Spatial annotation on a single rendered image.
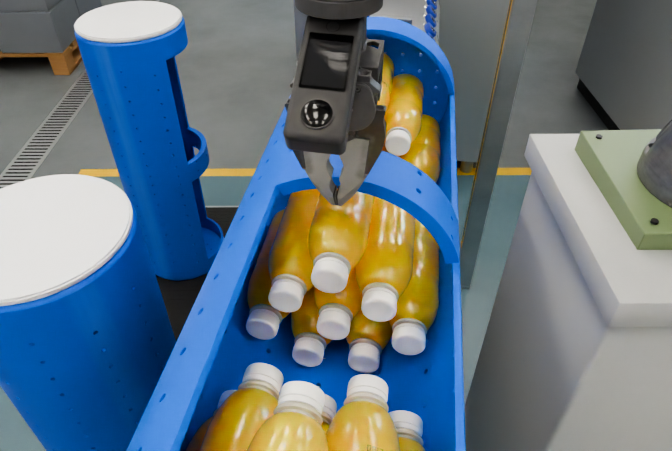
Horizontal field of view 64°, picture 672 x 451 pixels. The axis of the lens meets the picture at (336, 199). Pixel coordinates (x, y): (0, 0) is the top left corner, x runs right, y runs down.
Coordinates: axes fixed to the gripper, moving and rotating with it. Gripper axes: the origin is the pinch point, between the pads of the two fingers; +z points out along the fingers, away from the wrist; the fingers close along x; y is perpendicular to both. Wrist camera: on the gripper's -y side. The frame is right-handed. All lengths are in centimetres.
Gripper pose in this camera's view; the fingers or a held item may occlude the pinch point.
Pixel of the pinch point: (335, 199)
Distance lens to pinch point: 53.7
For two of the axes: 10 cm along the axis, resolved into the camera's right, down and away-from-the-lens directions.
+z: 0.0, 7.8, 6.3
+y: 1.6, -6.2, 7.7
